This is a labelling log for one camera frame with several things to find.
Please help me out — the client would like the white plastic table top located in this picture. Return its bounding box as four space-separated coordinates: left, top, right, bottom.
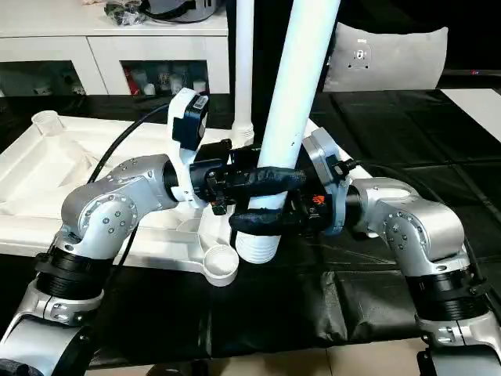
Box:
0 110 314 287

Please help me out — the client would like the white glass-door cabinet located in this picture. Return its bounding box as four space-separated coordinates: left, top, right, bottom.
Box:
0 0 231 99

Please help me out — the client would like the white flat board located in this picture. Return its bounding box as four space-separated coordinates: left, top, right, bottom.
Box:
440 88 501 143

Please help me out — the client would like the dark round appliance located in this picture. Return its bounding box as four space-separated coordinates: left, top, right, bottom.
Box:
106 0 228 24

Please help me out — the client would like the black cabinet with gold label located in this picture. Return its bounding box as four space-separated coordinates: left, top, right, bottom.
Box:
227 0 501 93

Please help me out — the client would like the grey cushion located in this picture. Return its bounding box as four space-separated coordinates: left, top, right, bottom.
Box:
323 21 450 92

